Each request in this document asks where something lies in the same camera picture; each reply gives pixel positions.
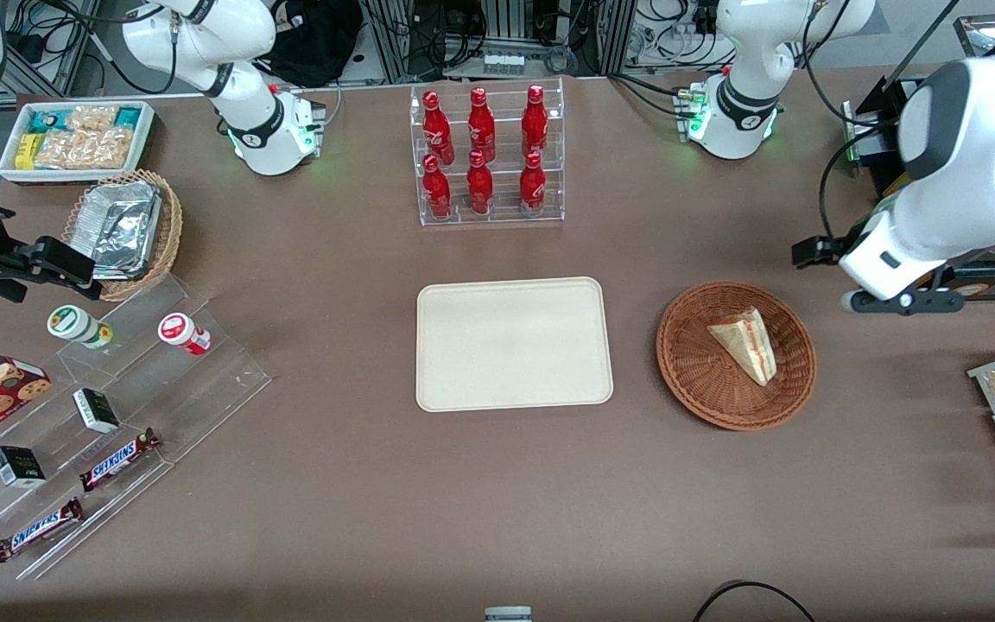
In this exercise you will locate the small black box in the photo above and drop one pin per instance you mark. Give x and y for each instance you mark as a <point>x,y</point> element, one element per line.
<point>96,410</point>
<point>18,466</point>

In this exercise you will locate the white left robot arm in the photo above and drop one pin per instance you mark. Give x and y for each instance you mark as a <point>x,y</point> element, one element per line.
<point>748,52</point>

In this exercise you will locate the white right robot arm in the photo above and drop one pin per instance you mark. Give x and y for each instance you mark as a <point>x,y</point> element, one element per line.
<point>204,43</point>

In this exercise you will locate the triangular sandwich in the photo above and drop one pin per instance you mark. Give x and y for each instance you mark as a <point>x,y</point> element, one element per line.
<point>748,345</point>

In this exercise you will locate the red cola bottle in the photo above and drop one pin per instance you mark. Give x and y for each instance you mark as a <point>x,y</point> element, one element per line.
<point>535,125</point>
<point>437,134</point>
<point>479,186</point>
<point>481,130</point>
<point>437,190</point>
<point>533,184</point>

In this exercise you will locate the small grey device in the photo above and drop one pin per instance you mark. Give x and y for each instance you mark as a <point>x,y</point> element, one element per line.
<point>508,614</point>

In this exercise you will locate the black bag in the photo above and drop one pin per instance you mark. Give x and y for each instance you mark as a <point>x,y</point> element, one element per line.
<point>316,39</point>

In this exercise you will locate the white snack bin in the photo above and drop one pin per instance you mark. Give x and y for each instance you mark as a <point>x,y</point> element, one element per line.
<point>9,171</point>

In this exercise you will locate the aluminium equipment frame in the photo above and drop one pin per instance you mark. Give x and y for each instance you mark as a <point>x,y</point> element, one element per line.
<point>601,34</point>

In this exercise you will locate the Snickers chocolate bar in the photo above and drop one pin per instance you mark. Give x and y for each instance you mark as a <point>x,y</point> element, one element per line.
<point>38,529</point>
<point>117,460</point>

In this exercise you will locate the green lid white jar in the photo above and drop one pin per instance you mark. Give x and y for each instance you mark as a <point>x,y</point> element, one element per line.
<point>74,324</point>

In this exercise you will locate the white power strip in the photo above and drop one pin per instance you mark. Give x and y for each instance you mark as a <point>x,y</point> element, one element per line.
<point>503,62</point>

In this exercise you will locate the light wicker basket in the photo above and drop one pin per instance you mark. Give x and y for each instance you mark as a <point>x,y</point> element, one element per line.
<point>171,233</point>

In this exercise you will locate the red lid white jar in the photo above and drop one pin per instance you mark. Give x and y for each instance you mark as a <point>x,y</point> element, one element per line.
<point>180,332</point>

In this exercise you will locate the beige rectangular tray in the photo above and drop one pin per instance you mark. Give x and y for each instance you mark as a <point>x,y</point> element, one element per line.
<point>515,345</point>

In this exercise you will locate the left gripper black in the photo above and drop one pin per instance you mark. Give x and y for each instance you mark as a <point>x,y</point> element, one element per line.
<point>811,251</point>

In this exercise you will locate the small clear cracker bag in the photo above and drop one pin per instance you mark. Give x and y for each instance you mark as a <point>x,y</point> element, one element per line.
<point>91,117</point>

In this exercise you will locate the clear acrylic bottle rack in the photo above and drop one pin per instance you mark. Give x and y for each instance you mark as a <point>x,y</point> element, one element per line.
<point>502,207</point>

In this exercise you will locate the brown wicker basket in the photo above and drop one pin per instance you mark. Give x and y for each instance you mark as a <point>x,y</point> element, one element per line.
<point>696,363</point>

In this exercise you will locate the teal snack packet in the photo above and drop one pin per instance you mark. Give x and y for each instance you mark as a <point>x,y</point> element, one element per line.
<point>46,121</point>
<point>128,116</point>

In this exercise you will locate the yellow snack packet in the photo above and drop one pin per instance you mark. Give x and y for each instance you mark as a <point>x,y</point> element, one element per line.
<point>25,152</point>

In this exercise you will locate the large clear cracker bag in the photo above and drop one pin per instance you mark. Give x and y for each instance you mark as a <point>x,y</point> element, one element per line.
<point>87,149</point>

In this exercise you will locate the clear acrylic stepped display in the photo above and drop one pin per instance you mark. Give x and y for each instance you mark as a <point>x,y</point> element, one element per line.
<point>204,389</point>

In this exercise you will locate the silver foil container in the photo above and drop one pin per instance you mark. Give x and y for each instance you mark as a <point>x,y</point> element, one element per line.
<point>122,229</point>

